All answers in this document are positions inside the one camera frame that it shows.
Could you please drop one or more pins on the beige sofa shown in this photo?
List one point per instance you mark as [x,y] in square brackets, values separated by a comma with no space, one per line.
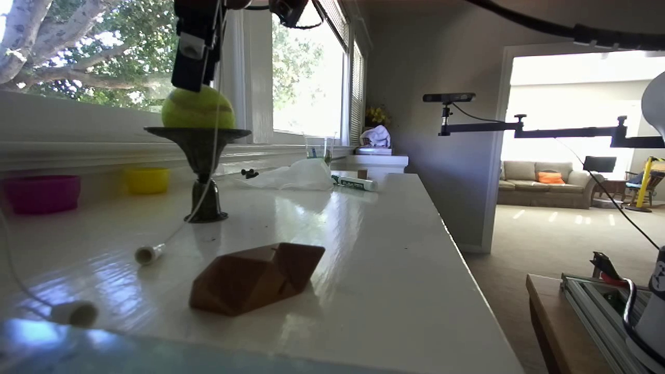
[518,185]

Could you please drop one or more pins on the yellow plastic bowl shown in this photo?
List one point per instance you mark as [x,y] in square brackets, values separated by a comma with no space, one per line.
[145,182]

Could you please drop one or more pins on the green whiteboard marker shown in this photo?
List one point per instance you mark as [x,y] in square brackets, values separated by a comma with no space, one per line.
[352,182]

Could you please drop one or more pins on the white folded cloth figure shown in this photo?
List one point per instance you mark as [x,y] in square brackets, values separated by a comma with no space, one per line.
[375,138]

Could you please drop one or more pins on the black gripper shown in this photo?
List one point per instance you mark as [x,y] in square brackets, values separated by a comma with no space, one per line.
[198,55]

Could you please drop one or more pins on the crumpled clear plastic sheet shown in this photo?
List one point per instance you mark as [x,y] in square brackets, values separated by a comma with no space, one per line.
[304,175]

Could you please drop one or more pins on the white cord pull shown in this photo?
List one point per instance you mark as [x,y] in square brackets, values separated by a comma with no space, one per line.
[74,312]
[148,255]

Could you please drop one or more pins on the magenta plastic bowl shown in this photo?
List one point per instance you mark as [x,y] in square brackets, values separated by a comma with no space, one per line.
[42,194]

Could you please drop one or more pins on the orange cushion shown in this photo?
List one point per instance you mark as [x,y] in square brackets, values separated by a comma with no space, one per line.
[550,178]

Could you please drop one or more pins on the dark metal goblet stand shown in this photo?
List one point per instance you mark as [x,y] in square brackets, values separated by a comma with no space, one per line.
[202,151]

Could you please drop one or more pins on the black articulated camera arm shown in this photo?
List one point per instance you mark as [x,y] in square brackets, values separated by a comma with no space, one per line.
[615,133]

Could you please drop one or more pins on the white cord pull near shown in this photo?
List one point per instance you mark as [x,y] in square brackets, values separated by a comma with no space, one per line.
[74,312]

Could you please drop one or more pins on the brown wooden polyhedron block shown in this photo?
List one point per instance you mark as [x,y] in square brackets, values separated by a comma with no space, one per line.
[249,280]

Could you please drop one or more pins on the small black clip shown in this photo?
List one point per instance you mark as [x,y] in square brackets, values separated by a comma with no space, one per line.
[249,174]

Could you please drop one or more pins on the wooden side table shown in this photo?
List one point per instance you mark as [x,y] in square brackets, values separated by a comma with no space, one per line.
[562,338]

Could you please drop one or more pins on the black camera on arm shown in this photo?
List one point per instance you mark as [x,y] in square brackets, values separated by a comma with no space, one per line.
[450,98]

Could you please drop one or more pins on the yellow-green tennis ball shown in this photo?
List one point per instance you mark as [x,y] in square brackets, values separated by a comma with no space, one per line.
[203,109]

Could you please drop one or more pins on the white cord pull far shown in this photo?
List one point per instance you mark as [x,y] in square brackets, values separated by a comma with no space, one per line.
[148,255]

